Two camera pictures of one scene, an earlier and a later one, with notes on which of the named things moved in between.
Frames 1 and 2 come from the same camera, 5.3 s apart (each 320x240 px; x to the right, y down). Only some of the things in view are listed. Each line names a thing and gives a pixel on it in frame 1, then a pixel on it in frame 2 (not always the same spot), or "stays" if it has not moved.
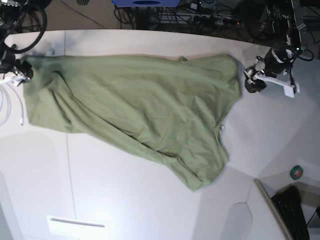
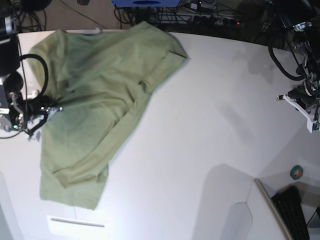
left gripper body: [9, 74] to [44, 105]
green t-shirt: [171, 108] to [104, 78]
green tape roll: [296, 172] stays
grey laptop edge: [276, 216] stays
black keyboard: [288, 202] stays
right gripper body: [274, 71] to [306, 100]
